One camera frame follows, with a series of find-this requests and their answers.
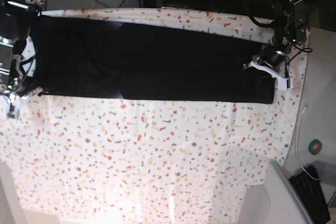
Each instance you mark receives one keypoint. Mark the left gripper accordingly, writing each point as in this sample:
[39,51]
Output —
[272,56]

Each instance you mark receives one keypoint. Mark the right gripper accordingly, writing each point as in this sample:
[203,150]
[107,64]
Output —
[26,88]

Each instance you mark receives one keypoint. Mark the black t-shirt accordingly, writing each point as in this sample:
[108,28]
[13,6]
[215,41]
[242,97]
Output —
[97,59]

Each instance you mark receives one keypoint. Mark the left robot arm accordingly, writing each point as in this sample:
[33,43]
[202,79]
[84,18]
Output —
[290,31]

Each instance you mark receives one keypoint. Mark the terrazzo pattern tablecloth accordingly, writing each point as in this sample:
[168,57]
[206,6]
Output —
[106,160]

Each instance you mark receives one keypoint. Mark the black keyboard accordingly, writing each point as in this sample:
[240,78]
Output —
[311,195]

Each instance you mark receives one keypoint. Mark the grey laptop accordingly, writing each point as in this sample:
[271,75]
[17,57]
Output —
[285,205]

